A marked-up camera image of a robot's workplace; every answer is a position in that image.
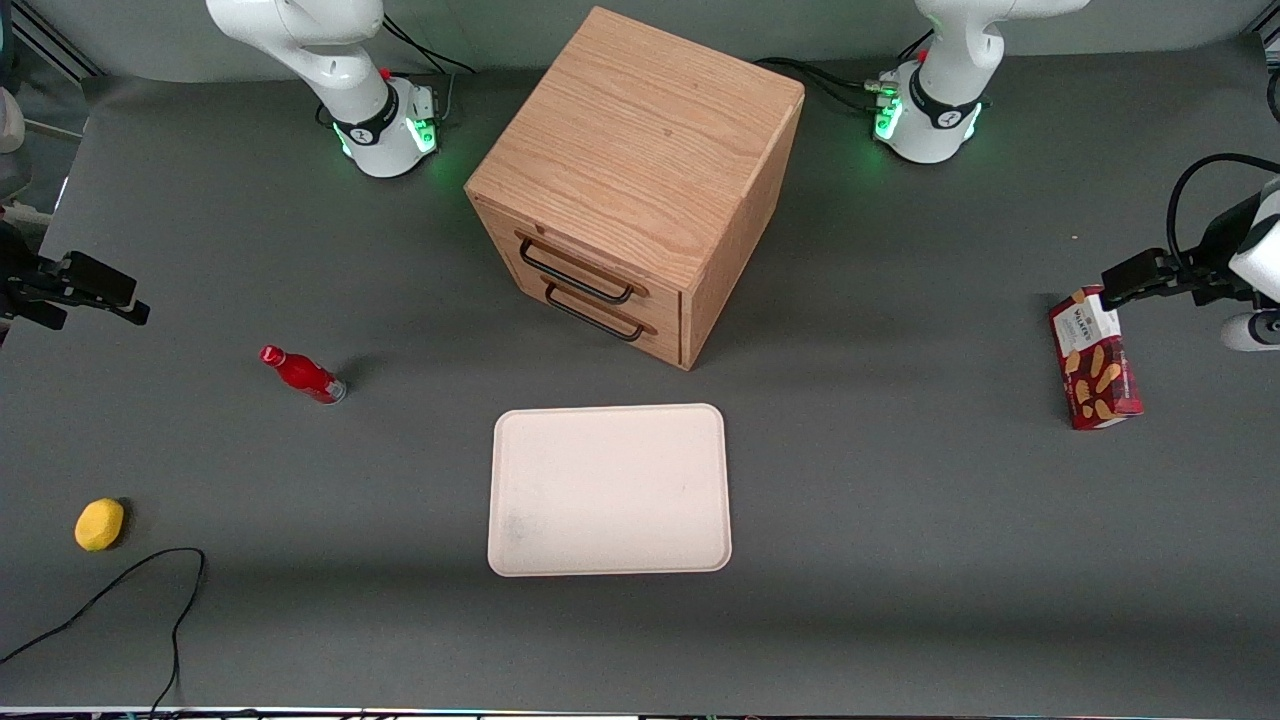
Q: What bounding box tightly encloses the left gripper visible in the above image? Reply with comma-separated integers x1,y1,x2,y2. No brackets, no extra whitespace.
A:
1100,178,1280,313

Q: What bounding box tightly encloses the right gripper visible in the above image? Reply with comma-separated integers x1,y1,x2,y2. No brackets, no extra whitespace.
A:
0,222,152,327

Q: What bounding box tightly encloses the wooden drawer cabinet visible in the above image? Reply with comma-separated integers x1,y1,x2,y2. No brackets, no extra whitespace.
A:
463,5,807,373

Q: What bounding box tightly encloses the red shortbread cookie box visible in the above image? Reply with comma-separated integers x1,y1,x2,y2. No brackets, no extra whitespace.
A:
1048,285,1144,431

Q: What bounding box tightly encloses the red bottle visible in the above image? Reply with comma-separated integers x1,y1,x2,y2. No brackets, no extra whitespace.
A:
259,345,348,405

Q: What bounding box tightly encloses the yellow lemon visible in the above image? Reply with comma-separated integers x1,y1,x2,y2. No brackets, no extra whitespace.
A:
74,498,126,553

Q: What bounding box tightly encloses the beige plastic tray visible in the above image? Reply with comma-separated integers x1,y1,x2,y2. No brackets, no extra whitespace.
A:
487,403,733,578

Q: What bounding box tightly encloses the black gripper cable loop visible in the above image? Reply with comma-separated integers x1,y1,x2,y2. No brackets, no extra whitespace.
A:
1165,153,1280,276

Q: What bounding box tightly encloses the aluminium frame rail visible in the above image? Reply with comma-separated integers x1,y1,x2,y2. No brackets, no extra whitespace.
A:
0,0,106,81

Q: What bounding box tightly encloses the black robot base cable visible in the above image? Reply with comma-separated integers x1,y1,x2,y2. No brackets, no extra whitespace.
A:
380,12,478,126
752,30,936,113

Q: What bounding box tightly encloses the thin black cable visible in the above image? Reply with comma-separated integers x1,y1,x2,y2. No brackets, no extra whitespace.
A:
0,547,207,716

